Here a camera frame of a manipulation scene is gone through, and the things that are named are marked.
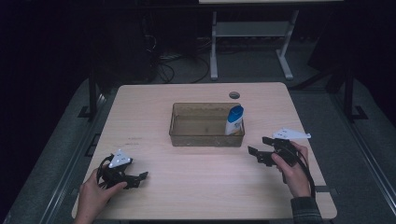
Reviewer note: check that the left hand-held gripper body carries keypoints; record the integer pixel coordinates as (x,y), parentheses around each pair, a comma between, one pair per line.
(120,160)

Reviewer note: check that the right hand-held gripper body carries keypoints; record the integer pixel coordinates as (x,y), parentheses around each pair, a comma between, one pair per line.
(288,149)

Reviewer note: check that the white blue shampoo bottle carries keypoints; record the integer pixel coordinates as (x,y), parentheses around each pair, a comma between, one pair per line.
(234,119)

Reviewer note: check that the transparent brown plastic box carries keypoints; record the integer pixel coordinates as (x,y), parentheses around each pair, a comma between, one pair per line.
(199,130)

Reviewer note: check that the person's right hand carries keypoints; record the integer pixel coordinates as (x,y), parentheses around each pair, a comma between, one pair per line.
(295,179)

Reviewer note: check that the person's left hand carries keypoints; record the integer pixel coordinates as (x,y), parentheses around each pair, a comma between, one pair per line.
(93,196)

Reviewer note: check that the black metal stand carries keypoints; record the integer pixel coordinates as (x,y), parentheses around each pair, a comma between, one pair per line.
(92,93)
(349,93)

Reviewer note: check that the white metal desk frame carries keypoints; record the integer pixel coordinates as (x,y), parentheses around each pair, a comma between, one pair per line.
(249,29)

